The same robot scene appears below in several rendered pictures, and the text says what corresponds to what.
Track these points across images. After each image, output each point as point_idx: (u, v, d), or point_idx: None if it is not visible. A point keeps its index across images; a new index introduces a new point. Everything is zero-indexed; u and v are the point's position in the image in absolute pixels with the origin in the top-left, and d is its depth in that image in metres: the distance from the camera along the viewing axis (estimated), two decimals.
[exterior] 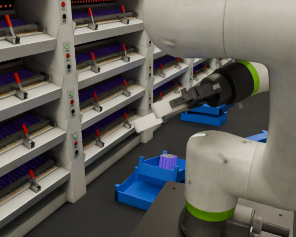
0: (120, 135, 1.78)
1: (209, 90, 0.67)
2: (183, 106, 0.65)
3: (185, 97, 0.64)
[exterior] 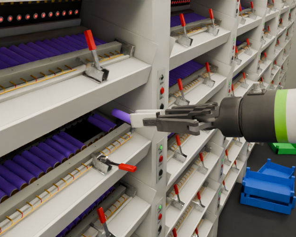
0: None
1: None
2: (161, 110, 0.69)
3: (167, 114, 0.70)
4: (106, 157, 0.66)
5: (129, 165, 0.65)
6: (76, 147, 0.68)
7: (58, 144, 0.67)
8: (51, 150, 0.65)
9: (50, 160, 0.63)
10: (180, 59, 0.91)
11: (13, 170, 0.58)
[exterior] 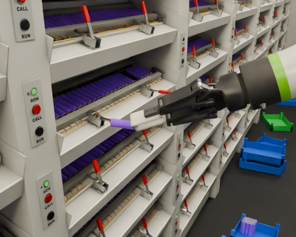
0: (201, 199, 1.80)
1: (198, 114, 0.71)
2: None
3: (167, 119, 0.71)
4: (150, 86, 1.02)
5: (165, 90, 1.00)
6: (129, 81, 1.04)
7: (118, 78, 1.03)
8: (114, 81, 1.01)
9: (116, 85, 0.98)
10: (194, 29, 1.26)
11: (96, 89, 0.94)
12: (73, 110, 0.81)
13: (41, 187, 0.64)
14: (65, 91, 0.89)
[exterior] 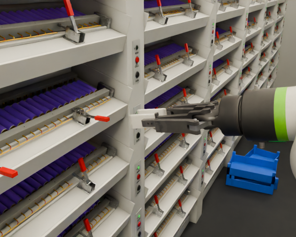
0: (176, 229, 1.56)
1: (180, 128, 0.60)
2: None
3: (154, 122, 0.65)
4: (84, 110, 0.77)
5: (103, 116, 0.76)
6: (59, 103, 0.79)
7: (43, 100, 0.79)
8: (37, 104, 0.76)
9: (36, 111, 0.74)
10: (155, 34, 1.02)
11: (4, 117, 0.70)
12: None
13: None
14: None
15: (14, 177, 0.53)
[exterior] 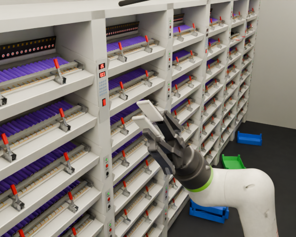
0: None
1: (162, 163, 0.74)
2: None
3: (152, 141, 0.70)
4: None
5: (69, 194, 1.41)
6: (58, 197, 1.44)
7: None
8: None
9: (46, 205, 1.38)
10: (120, 144, 1.66)
11: None
12: None
13: None
14: None
15: (19, 230, 1.18)
